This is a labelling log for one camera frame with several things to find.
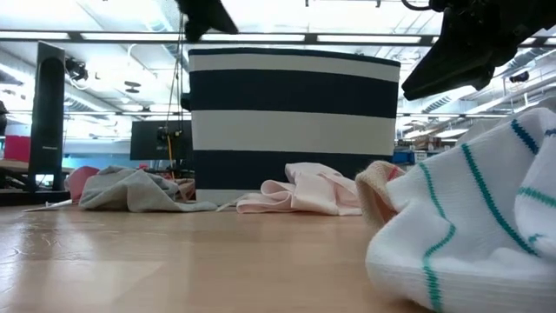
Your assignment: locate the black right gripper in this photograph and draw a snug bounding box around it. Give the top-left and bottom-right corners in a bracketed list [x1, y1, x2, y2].
[401, 0, 556, 102]

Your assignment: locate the white garment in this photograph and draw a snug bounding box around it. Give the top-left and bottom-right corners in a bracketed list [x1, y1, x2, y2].
[453, 96, 556, 147]

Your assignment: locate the navy white striped fabric bin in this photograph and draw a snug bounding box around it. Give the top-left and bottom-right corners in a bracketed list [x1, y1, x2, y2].
[180, 46, 401, 205]

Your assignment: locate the beige striped sock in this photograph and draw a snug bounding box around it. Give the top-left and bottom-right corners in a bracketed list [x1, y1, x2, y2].
[354, 159, 407, 230]

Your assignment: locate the white striped sock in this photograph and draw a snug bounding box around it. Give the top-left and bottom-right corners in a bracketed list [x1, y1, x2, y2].
[365, 107, 556, 313]

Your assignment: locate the light pink shirt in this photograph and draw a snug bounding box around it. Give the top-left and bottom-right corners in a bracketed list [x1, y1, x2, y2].
[236, 162, 364, 217]

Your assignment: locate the grey garment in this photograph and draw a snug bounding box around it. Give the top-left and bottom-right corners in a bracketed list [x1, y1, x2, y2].
[77, 164, 218, 214]

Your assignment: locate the coral pink garment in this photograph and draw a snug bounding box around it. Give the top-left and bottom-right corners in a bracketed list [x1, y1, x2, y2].
[64, 165, 197, 203]

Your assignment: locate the white paper tag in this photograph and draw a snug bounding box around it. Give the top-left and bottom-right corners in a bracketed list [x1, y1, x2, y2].
[23, 198, 73, 213]

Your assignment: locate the black overhead beam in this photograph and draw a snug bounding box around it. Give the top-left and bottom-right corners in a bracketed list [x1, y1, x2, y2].
[0, 29, 556, 47]

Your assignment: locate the blue storage bin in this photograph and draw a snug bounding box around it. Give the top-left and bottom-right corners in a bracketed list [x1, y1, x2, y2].
[393, 150, 418, 165]

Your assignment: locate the black monitor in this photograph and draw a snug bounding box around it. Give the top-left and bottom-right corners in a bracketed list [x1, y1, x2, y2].
[129, 120, 195, 161]

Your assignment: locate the black ceiling device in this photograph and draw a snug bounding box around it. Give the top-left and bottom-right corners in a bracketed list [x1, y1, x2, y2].
[64, 58, 90, 82]

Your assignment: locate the tall black tower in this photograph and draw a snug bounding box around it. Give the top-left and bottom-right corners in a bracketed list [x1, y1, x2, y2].
[28, 41, 66, 192]

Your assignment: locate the red panel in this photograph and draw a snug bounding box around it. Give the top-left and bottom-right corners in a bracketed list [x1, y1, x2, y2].
[3, 134, 32, 163]

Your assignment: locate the hanging black cable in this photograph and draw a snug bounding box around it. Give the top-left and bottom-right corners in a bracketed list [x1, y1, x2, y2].
[163, 12, 184, 179]

